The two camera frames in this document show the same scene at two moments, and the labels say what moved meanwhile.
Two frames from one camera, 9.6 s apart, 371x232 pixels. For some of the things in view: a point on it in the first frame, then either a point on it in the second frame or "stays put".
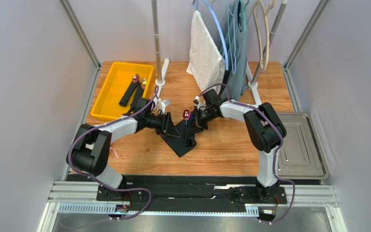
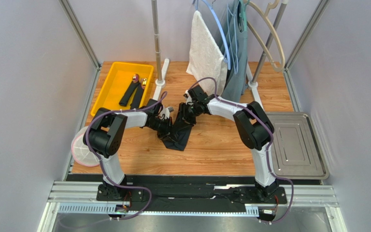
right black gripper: [198, 118] to [187, 112]
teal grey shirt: [234, 41] stays put
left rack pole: [159, 82] stays put
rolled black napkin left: [131, 88] stays put
